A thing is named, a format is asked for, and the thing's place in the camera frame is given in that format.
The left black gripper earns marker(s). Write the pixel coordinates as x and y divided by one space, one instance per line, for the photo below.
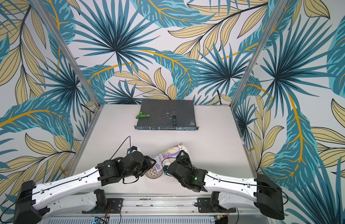
147 164

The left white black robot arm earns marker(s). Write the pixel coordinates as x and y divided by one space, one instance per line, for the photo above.
33 200

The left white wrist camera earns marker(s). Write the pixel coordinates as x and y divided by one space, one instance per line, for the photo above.
132 149

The green plastic fitting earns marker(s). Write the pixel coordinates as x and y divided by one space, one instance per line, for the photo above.
142 115

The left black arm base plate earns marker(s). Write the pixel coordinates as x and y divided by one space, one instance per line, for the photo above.
112 206

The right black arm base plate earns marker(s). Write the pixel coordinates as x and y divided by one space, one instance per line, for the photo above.
205 205

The grey network switch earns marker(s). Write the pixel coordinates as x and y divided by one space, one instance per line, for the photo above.
161 112

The white patterned breakfast bowl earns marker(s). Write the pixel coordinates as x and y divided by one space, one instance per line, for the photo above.
153 173

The left aluminium frame post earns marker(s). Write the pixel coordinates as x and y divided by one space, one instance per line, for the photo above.
50 24

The clear oats bag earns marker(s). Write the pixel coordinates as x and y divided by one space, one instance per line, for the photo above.
169 156

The green handled screwdriver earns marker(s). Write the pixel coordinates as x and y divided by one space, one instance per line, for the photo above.
174 120

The aluminium front rail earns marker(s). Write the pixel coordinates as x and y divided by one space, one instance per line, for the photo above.
149 209

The right aluminium frame post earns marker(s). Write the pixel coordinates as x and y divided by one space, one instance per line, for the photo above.
258 50

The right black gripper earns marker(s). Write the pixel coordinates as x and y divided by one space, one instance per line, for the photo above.
170 167

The aluminium frame post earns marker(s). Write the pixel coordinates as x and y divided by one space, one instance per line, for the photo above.
258 50
50 24

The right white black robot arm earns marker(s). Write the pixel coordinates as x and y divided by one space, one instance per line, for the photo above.
228 192

